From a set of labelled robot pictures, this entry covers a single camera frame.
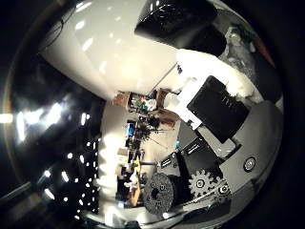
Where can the wooden shelf with clutter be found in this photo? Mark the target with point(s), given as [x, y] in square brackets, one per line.
[143, 105]

